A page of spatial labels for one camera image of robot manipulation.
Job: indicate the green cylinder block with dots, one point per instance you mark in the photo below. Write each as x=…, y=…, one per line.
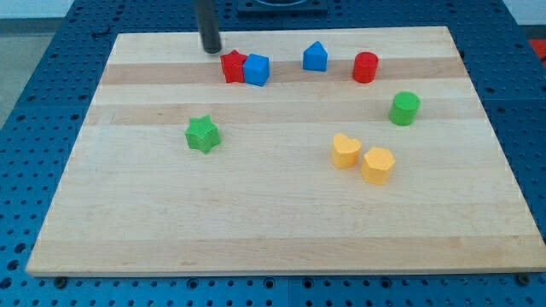
x=405, y=106

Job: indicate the blue cube block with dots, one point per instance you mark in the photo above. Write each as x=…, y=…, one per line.
x=256, y=69

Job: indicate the yellow hexagon block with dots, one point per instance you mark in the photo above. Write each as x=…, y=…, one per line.
x=377, y=165

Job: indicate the red cylinder block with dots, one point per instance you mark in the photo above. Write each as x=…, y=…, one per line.
x=365, y=66

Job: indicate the green star block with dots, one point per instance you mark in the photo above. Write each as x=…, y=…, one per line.
x=202, y=134

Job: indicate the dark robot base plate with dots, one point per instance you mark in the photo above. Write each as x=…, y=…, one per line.
x=251, y=7

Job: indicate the blue triangle block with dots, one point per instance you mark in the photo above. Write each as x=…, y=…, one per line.
x=315, y=58

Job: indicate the light wooden board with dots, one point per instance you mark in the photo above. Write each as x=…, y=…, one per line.
x=135, y=200

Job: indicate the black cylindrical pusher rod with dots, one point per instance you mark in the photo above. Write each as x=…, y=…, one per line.
x=207, y=23

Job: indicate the yellow heart block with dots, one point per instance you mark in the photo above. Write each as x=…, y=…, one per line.
x=345, y=151

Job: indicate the red star block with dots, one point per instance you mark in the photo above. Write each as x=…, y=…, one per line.
x=232, y=66

